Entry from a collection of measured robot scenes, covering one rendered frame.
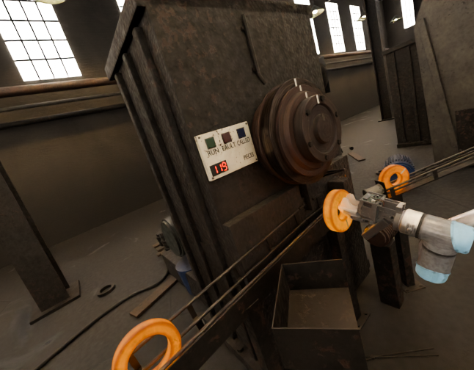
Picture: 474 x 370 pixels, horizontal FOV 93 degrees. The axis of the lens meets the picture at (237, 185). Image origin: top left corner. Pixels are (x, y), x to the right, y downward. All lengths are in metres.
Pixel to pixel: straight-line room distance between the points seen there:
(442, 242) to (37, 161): 6.75
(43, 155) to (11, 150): 0.53
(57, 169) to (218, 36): 6.00
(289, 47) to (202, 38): 0.53
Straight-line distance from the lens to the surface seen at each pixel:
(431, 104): 3.77
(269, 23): 1.35
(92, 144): 6.82
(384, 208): 0.83
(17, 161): 6.81
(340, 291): 0.91
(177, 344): 0.86
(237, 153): 0.96
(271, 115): 0.94
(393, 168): 1.50
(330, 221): 0.87
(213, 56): 1.04
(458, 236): 0.81
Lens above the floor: 1.21
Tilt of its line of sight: 13 degrees down
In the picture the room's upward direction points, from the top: 18 degrees counter-clockwise
